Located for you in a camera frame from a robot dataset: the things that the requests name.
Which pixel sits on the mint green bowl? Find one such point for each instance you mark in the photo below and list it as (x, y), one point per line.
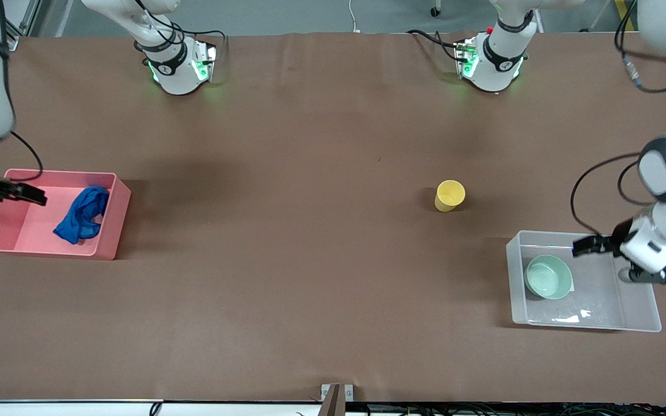
(548, 277)

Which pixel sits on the blue mesh cloth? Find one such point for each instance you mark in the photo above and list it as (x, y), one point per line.
(81, 222)

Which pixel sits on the yellow plastic cup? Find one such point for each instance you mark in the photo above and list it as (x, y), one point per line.
(450, 193)

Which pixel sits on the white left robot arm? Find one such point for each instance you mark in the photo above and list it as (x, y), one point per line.
(498, 58)

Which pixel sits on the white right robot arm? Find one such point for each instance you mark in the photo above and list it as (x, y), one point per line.
(174, 69)

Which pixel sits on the pink plastic box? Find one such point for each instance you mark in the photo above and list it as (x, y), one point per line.
(26, 231)

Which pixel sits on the clear plastic box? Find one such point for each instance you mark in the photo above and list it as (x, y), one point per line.
(599, 300)

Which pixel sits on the brown table cover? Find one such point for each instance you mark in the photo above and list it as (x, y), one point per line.
(333, 289)

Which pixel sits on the aluminium frame profile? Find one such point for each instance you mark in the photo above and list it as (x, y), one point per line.
(21, 23)

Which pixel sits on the white table edge rail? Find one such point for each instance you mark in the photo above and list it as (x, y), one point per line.
(50, 408)

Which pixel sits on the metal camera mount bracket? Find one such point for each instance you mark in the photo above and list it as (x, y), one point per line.
(336, 396)

